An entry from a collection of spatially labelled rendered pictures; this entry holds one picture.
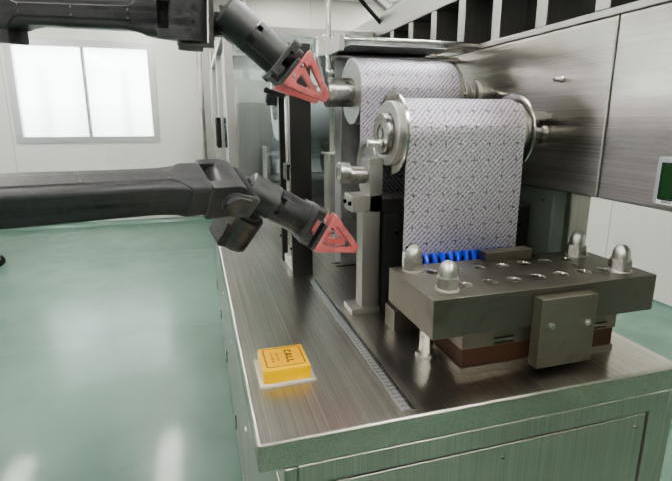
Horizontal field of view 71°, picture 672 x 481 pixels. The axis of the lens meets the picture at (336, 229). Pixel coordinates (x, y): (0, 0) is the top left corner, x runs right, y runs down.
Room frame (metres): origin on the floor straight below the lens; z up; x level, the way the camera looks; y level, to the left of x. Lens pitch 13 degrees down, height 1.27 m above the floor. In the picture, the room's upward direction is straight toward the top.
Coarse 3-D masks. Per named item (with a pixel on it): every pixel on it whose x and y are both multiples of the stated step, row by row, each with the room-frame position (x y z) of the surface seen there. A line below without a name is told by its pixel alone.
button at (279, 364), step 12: (276, 348) 0.67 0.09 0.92; (288, 348) 0.67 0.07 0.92; (300, 348) 0.67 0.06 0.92; (264, 360) 0.64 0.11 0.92; (276, 360) 0.64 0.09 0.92; (288, 360) 0.64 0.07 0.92; (300, 360) 0.64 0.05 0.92; (264, 372) 0.61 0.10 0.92; (276, 372) 0.61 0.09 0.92; (288, 372) 0.62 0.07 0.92; (300, 372) 0.62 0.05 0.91; (264, 384) 0.61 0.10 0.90
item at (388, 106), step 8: (384, 104) 0.88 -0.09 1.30; (392, 104) 0.84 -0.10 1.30; (392, 112) 0.84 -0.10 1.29; (400, 112) 0.83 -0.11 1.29; (400, 120) 0.82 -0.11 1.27; (400, 128) 0.81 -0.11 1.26; (400, 136) 0.81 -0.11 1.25; (400, 144) 0.81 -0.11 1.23; (392, 152) 0.84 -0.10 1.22; (400, 152) 0.82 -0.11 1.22; (384, 160) 0.87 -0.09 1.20; (392, 160) 0.83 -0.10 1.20
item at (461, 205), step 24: (408, 168) 0.81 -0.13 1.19; (432, 168) 0.82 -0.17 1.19; (456, 168) 0.84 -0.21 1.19; (480, 168) 0.85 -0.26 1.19; (504, 168) 0.86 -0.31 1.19; (408, 192) 0.81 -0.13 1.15; (432, 192) 0.82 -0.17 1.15; (456, 192) 0.84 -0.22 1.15; (480, 192) 0.85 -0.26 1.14; (504, 192) 0.87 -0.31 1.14; (408, 216) 0.81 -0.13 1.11; (432, 216) 0.82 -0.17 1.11; (456, 216) 0.84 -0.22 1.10; (480, 216) 0.85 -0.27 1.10; (504, 216) 0.87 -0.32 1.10; (408, 240) 0.81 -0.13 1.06; (432, 240) 0.82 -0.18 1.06; (456, 240) 0.84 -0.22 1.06; (480, 240) 0.85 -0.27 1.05; (504, 240) 0.87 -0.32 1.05
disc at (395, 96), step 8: (392, 96) 0.86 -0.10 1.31; (400, 96) 0.83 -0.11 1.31; (400, 104) 0.83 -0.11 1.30; (408, 112) 0.81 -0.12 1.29; (408, 120) 0.80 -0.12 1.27; (408, 128) 0.80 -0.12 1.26; (408, 136) 0.80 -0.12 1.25; (408, 144) 0.80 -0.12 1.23; (400, 160) 0.82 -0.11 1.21; (384, 168) 0.89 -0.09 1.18; (392, 168) 0.86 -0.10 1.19; (400, 168) 0.83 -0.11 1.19
